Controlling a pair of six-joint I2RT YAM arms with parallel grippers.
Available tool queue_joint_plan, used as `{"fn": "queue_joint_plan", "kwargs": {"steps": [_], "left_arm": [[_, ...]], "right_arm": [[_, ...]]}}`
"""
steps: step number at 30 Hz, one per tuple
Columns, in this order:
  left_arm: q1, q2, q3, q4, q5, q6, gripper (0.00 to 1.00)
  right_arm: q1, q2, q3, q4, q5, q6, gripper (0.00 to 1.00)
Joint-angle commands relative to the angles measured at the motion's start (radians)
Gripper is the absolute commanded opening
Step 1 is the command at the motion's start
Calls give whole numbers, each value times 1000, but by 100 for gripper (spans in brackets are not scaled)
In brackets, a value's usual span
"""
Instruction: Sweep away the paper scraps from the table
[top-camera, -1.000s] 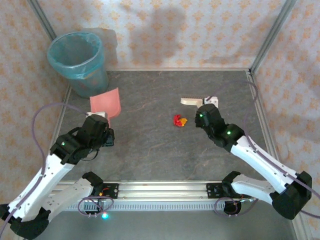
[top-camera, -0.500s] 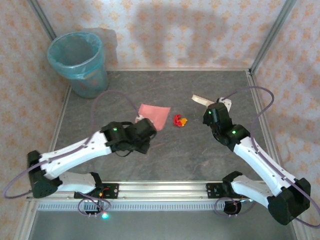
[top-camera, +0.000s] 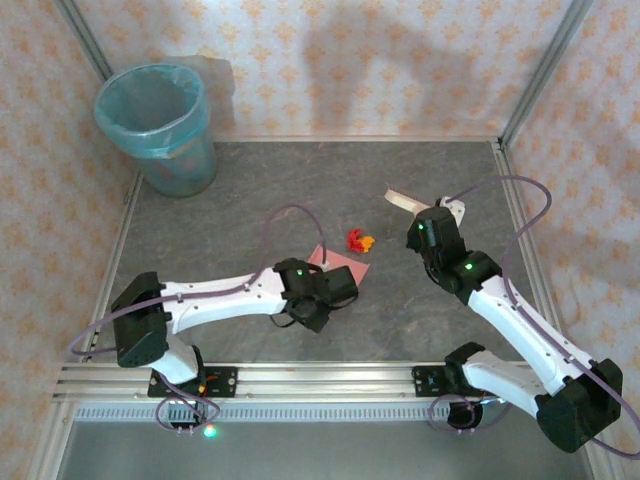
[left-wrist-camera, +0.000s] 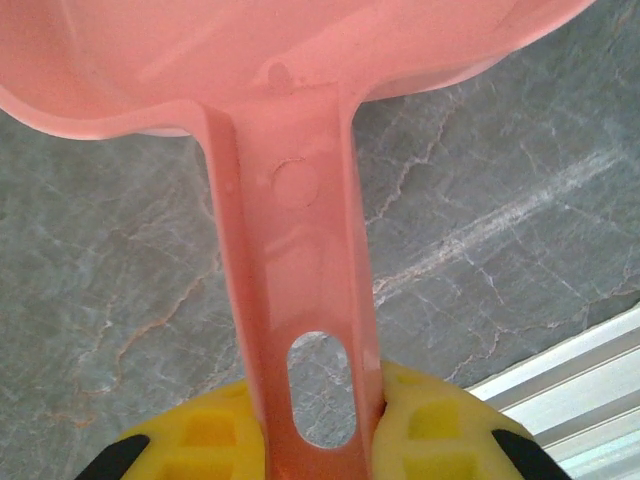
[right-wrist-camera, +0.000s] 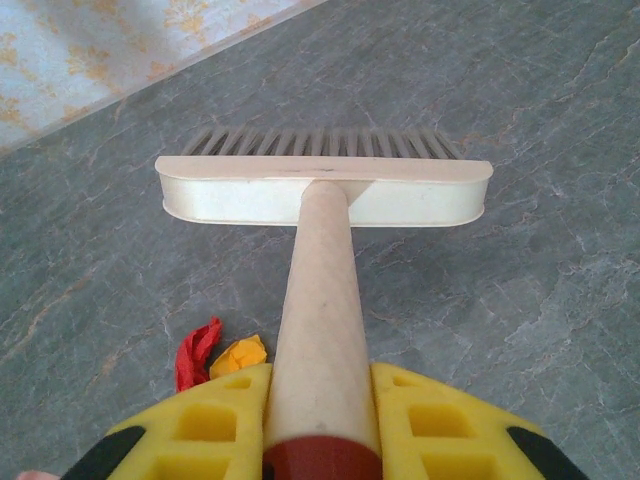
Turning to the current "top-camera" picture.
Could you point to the pink plastic dustpan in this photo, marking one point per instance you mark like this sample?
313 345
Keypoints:
350 262

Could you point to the red paper scrap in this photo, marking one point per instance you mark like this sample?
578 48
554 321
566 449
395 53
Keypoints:
355 240

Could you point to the orange paper scrap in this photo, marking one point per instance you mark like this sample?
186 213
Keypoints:
368 243

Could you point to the cream hand brush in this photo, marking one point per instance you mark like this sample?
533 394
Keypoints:
402 201

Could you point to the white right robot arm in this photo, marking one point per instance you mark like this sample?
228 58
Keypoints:
520 325

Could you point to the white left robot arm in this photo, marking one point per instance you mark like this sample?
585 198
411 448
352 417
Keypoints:
220 300

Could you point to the trash bin with blue liner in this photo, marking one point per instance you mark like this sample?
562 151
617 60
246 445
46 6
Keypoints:
180 165

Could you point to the wide aluminium mounting rail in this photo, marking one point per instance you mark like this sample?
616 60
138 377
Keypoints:
325 382

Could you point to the aluminium table edge rail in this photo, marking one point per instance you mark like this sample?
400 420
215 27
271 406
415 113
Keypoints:
510 180
114 265

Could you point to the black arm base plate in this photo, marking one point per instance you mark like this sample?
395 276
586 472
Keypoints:
227 382
425 380

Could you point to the aluminium frame post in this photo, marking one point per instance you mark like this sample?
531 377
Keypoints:
546 65
87 45

